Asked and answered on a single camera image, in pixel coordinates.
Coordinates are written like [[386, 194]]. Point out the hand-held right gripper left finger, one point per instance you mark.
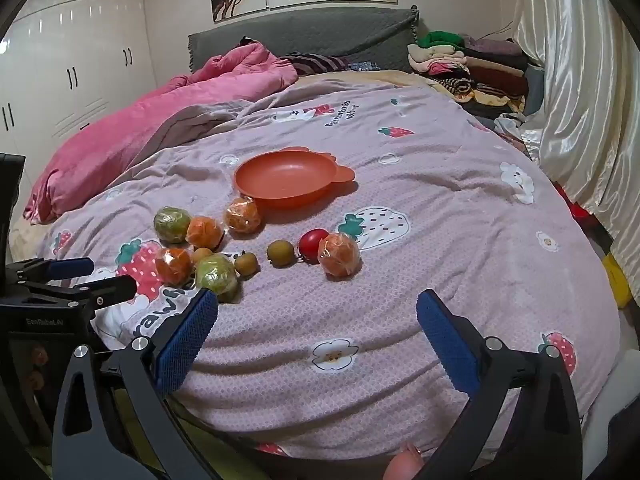
[[187, 335]]

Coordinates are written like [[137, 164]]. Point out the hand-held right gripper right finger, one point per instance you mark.
[[447, 345]]

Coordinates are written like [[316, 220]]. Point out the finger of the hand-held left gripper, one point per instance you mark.
[[70, 267], [117, 289]]

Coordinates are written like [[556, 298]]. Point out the orange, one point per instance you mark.
[[243, 216], [204, 232], [339, 256], [173, 265]]

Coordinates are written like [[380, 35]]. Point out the green fruit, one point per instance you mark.
[[171, 224], [216, 272]]

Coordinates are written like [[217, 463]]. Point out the brown longan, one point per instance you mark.
[[202, 254], [246, 264], [280, 252]]

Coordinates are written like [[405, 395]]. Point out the red tomato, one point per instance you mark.
[[312, 244]]

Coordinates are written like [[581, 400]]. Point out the orange plastic bowl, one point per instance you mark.
[[285, 175]]

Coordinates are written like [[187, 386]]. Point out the person's right hand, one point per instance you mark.
[[402, 466]]

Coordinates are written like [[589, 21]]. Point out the strawberry printed blanket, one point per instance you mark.
[[400, 260]]

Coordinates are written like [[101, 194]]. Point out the pink quilt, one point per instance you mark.
[[125, 140]]

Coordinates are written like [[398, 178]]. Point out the yellow object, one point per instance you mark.
[[617, 280]]

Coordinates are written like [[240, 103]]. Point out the white crumpled cloth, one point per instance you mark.
[[517, 132]]

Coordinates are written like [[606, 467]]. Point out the white glossy wardrobe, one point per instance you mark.
[[75, 35]]

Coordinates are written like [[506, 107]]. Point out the pile of folded clothes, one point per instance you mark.
[[465, 75]]

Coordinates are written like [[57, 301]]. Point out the beige bed sheet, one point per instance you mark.
[[360, 79]]

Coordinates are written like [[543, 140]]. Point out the blue patterned cloth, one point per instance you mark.
[[364, 66]]

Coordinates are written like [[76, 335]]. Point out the cream satin curtain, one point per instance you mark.
[[585, 85]]

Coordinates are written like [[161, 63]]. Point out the dark striped cloth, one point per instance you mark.
[[315, 63]]

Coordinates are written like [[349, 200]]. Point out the grey padded headboard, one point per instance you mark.
[[300, 32]]

